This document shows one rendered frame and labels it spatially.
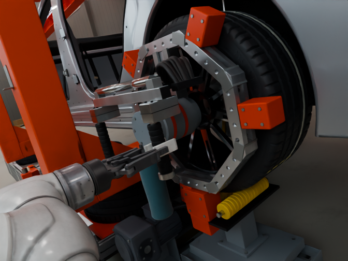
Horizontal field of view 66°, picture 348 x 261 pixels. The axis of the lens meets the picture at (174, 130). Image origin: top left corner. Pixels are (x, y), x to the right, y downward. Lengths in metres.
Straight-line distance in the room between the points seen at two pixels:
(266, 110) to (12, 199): 0.56
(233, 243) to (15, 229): 1.01
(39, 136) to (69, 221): 0.80
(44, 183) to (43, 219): 0.14
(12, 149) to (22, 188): 2.58
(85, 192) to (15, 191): 0.12
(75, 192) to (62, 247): 0.20
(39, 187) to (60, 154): 0.68
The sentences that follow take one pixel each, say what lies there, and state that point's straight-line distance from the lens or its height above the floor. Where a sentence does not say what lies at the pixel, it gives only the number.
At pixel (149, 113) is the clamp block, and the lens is 0.65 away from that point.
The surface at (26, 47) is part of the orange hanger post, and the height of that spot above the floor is 1.22.
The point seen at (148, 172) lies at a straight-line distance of 0.99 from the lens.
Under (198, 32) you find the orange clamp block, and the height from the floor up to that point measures 1.09.
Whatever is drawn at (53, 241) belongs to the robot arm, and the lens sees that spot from 0.39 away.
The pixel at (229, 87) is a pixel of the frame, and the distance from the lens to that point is 0.74.
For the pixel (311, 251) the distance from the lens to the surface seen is 1.38.
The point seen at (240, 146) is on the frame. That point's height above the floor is 0.77.
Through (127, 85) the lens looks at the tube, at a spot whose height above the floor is 1.00.
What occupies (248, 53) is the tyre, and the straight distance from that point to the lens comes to 0.79.
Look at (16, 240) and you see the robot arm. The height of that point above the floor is 0.86.
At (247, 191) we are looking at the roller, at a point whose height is 0.53.
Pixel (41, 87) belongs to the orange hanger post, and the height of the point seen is 1.07.
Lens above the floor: 1.01
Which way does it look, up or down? 12 degrees down
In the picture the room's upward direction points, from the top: 14 degrees counter-clockwise
